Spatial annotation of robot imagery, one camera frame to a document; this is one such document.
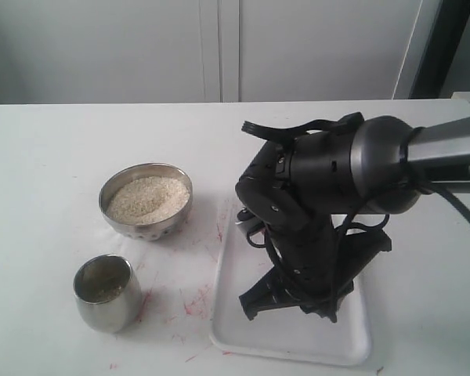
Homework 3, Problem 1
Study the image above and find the steel rice bowl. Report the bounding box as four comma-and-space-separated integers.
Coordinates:
99, 163, 193, 241

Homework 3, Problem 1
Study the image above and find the small steel cup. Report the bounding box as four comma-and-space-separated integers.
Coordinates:
73, 254, 143, 333

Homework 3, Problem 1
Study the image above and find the beige grainy food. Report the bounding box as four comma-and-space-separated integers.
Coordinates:
107, 176, 190, 226

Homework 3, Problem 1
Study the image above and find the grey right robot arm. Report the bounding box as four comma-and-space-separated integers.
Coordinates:
235, 112, 470, 321

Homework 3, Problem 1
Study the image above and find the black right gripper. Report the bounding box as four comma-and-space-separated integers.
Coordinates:
239, 214, 392, 323

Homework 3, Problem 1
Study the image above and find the white plastic tray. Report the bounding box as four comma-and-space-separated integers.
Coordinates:
210, 195, 371, 367

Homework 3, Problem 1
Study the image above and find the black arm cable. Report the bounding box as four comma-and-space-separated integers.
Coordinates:
240, 111, 470, 326

